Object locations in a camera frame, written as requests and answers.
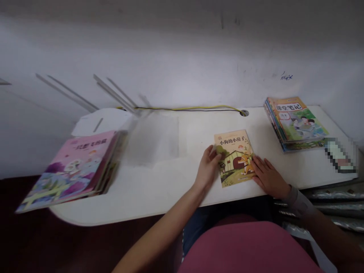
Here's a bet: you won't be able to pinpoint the clear plastic book stand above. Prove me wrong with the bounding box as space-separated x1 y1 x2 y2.
121 110 180 166

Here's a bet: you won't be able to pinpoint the stack of pink picture books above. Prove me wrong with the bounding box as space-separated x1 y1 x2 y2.
14 130 128 214

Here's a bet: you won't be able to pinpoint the person's legs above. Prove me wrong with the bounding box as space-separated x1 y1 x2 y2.
181 210 228 258

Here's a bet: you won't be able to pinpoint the person's right hand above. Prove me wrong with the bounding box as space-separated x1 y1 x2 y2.
251 155 293 200

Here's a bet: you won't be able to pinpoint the yellow dog house picture book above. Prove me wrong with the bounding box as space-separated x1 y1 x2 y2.
213 129 258 189

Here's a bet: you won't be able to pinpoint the yellow and black cable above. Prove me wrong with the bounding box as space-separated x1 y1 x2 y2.
116 104 245 114

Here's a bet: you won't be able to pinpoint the person's body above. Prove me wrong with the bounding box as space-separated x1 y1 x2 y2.
177 213 325 273

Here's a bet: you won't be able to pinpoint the person's left hand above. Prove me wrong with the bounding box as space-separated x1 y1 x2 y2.
195 145 223 189

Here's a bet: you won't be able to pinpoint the stack of green school books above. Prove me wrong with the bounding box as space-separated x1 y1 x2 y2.
263 96 330 154

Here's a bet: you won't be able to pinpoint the pile of silver foil packets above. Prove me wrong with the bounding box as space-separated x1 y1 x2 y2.
273 179 364 238

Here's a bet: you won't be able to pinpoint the white cardboard sheet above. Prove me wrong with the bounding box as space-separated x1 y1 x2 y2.
72 107 135 138

